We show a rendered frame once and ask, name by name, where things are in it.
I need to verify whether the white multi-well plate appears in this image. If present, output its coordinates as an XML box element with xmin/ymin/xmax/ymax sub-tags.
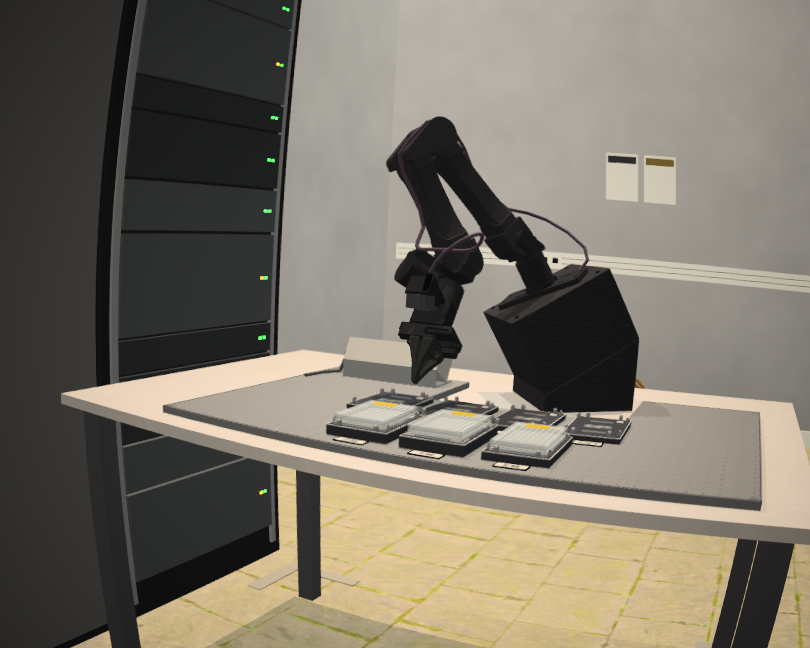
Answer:
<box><xmin>489</xmin><ymin>433</ymin><xmax>567</xmax><ymax>457</ymax></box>
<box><xmin>407</xmin><ymin>421</ymin><xmax>492</xmax><ymax>442</ymax></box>
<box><xmin>334</xmin><ymin>412</ymin><xmax>416</xmax><ymax>432</ymax></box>

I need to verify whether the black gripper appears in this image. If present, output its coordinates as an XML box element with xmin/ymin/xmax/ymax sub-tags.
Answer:
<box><xmin>398</xmin><ymin>322</ymin><xmax>462</xmax><ymax>384</ymax></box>

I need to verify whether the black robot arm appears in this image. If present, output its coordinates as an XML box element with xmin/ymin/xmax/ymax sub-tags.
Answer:
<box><xmin>386</xmin><ymin>117</ymin><xmax>588</xmax><ymax>327</ymax></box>

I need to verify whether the light grey control panel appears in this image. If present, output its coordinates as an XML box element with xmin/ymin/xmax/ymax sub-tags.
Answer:
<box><xmin>304</xmin><ymin>337</ymin><xmax>452</xmax><ymax>388</ymax></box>

